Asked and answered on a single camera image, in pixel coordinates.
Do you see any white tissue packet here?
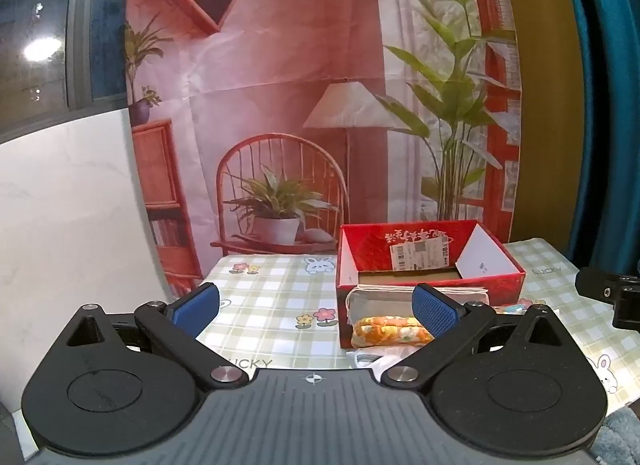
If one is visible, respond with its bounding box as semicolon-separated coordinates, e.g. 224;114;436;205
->
347;347;401;370

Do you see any teal fluffy rug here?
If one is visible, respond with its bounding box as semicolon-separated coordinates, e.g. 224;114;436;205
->
592;402;640;465

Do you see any green checked tablecloth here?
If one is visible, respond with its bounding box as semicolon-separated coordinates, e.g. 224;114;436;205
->
200;237;640;406

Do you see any orange floral quilted pouch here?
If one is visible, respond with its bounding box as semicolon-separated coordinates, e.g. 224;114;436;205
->
351;314;435;347

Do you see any white card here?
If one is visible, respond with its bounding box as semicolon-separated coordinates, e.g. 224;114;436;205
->
455;223;502;280

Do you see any red strawberry print box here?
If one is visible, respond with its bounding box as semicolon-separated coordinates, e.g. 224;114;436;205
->
334;219;527;350

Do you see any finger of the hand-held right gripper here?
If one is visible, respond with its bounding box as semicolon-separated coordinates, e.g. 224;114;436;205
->
575;267;626;302

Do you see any printed room backdrop cloth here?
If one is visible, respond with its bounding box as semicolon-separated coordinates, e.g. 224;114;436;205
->
125;0;523;296

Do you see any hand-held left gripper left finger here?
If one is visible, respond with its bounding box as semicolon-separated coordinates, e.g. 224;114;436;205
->
50;282;249;388

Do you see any blue bread snack packet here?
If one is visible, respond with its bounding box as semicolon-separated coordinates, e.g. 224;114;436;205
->
492;299;533;315

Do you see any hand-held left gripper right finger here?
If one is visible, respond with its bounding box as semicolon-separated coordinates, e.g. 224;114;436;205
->
381;283;576;388

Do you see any window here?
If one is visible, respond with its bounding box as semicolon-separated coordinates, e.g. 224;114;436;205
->
0;0;133;146

